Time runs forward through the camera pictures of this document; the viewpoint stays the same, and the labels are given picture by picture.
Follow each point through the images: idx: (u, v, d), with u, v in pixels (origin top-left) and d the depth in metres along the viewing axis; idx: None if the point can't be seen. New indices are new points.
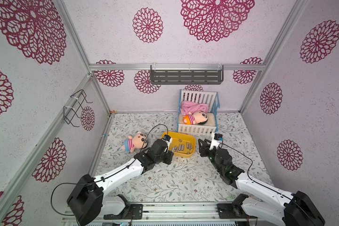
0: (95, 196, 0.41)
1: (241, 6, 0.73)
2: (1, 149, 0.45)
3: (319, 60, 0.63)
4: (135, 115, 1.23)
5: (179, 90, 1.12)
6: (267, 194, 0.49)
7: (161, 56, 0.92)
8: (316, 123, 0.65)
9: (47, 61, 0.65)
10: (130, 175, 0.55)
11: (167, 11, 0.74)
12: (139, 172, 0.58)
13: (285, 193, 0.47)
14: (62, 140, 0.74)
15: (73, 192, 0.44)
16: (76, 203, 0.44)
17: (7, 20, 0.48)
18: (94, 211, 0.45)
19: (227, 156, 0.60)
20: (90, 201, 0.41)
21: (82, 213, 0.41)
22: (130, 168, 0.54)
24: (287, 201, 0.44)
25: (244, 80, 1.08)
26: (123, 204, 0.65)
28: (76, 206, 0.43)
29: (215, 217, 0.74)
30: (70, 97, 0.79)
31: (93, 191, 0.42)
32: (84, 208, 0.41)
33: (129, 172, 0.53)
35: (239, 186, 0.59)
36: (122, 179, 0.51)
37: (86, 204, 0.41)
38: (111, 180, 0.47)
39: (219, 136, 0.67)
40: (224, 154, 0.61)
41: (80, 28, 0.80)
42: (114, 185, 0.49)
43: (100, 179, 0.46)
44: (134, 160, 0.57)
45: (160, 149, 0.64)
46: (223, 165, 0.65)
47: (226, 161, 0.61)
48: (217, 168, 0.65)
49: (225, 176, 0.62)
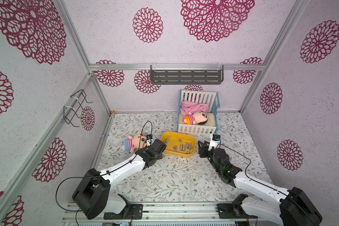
0: (102, 187, 0.42)
1: (241, 6, 0.73)
2: (1, 149, 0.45)
3: (319, 60, 0.63)
4: (135, 115, 1.23)
5: (179, 90, 1.12)
6: (264, 191, 0.49)
7: (161, 56, 0.92)
8: (316, 123, 0.65)
9: (47, 61, 0.65)
10: (133, 170, 0.57)
11: (167, 11, 0.74)
12: (141, 166, 0.60)
13: (281, 189, 0.47)
14: (62, 140, 0.74)
15: (79, 187, 0.45)
16: (82, 197, 0.44)
17: (7, 20, 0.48)
18: (101, 205, 0.46)
19: (224, 155, 0.61)
20: (98, 194, 0.42)
21: (89, 207, 0.42)
22: (133, 163, 0.55)
24: (283, 197, 0.45)
25: (244, 80, 1.08)
26: (124, 203, 0.65)
28: (83, 201, 0.44)
29: (215, 217, 0.74)
30: (70, 97, 0.79)
31: (100, 184, 0.43)
32: (91, 201, 0.42)
33: (133, 167, 0.55)
35: (237, 184, 0.59)
36: (125, 173, 0.53)
37: (94, 196, 0.42)
38: (117, 173, 0.49)
39: (217, 136, 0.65)
40: (221, 153, 0.62)
41: (80, 28, 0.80)
42: (120, 178, 0.51)
43: (106, 173, 0.47)
44: (136, 156, 0.59)
45: (160, 146, 0.69)
46: (221, 164, 0.66)
47: (223, 160, 0.62)
48: (215, 168, 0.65)
49: (223, 175, 0.63)
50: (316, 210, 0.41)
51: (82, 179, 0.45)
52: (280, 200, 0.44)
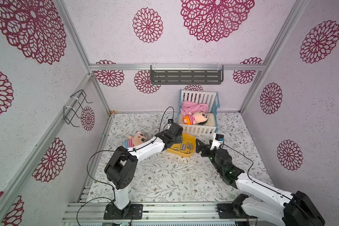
0: (131, 162, 0.48)
1: (241, 6, 0.73)
2: (1, 149, 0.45)
3: (319, 60, 0.63)
4: (135, 115, 1.23)
5: (179, 90, 1.12)
6: (267, 194, 0.49)
7: (161, 56, 0.92)
8: (316, 123, 0.65)
9: (47, 61, 0.65)
10: (155, 150, 0.62)
11: (167, 11, 0.74)
12: (160, 148, 0.64)
13: (285, 193, 0.47)
14: (62, 140, 0.74)
15: (110, 161, 0.51)
16: (114, 170, 0.50)
17: (7, 20, 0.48)
18: (129, 177, 0.51)
19: (227, 156, 0.60)
20: (128, 166, 0.48)
21: (121, 178, 0.48)
22: (155, 142, 0.61)
24: (287, 202, 0.44)
25: (244, 80, 1.08)
26: (127, 200, 0.66)
28: (114, 173, 0.50)
29: (215, 217, 0.74)
30: (70, 97, 0.79)
31: (129, 158, 0.48)
32: (122, 172, 0.48)
33: (155, 146, 0.60)
35: (239, 185, 0.59)
36: (149, 152, 0.58)
37: (123, 170, 0.48)
38: (141, 151, 0.54)
39: (220, 136, 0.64)
40: (223, 154, 0.61)
41: (80, 28, 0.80)
42: (143, 156, 0.56)
43: (133, 149, 0.53)
44: (156, 137, 0.64)
45: (177, 130, 0.72)
46: (223, 165, 0.65)
47: (226, 161, 0.61)
48: (216, 168, 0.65)
49: (225, 176, 0.62)
50: (318, 215, 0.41)
51: (113, 154, 0.51)
52: (285, 205, 0.44)
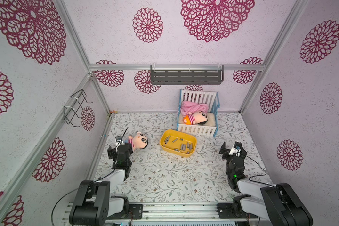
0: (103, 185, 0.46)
1: (241, 6, 0.73)
2: (1, 149, 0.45)
3: (319, 60, 0.63)
4: (135, 115, 1.23)
5: (179, 90, 1.12)
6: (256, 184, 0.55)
7: (161, 56, 0.92)
8: (316, 123, 0.65)
9: (47, 61, 0.65)
10: (118, 178, 0.61)
11: (167, 11, 0.74)
12: (123, 175, 0.65)
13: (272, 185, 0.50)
14: (62, 140, 0.74)
15: (76, 202, 0.44)
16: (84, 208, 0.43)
17: (7, 20, 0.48)
18: (105, 207, 0.46)
19: (241, 165, 0.66)
20: (101, 192, 0.45)
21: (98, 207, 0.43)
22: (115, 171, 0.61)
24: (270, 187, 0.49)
25: (244, 80, 1.08)
26: (122, 198, 0.66)
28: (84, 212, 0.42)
29: (214, 217, 0.74)
30: (70, 97, 0.79)
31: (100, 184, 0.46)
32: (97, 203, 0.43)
33: (117, 173, 0.60)
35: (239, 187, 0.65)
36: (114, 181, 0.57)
37: (98, 198, 0.44)
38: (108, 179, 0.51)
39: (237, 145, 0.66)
40: (239, 162, 0.67)
41: (80, 28, 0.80)
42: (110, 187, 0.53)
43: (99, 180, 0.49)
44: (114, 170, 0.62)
45: (125, 154, 0.70)
46: (234, 171, 0.70)
47: (238, 168, 0.66)
48: (227, 171, 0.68)
49: (231, 181, 0.69)
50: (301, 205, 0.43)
51: (78, 190, 0.45)
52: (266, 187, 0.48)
